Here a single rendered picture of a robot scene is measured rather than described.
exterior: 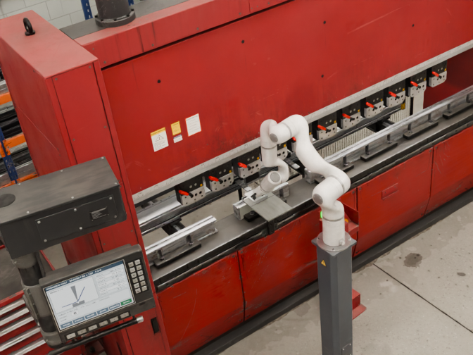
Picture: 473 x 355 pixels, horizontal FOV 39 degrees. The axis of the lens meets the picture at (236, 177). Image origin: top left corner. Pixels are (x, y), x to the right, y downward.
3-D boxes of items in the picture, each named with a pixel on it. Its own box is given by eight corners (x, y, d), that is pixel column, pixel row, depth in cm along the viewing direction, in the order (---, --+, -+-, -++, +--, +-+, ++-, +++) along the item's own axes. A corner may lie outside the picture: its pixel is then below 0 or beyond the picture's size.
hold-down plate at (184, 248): (158, 269, 387) (157, 265, 386) (153, 264, 391) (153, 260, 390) (201, 246, 400) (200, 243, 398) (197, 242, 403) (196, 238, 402)
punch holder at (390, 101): (388, 108, 448) (389, 86, 439) (379, 104, 454) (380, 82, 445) (405, 101, 454) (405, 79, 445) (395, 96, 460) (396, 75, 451)
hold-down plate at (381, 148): (365, 162, 452) (365, 158, 451) (360, 159, 456) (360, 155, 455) (398, 145, 465) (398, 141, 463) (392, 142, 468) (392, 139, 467)
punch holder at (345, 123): (343, 130, 432) (343, 108, 422) (334, 125, 438) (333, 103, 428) (360, 122, 438) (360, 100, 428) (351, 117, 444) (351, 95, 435)
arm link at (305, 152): (326, 206, 354) (345, 191, 362) (338, 198, 344) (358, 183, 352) (271, 129, 357) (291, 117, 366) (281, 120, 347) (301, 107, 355)
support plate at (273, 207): (268, 222, 394) (268, 220, 393) (243, 201, 412) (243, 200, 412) (292, 209, 401) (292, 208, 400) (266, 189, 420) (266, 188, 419)
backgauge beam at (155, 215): (134, 241, 409) (130, 228, 403) (123, 230, 419) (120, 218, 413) (405, 108, 503) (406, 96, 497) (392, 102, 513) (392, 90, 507)
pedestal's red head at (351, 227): (337, 245, 420) (336, 222, 410) (319, 233, 431) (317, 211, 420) (359, 230, 429) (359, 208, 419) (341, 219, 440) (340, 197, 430)
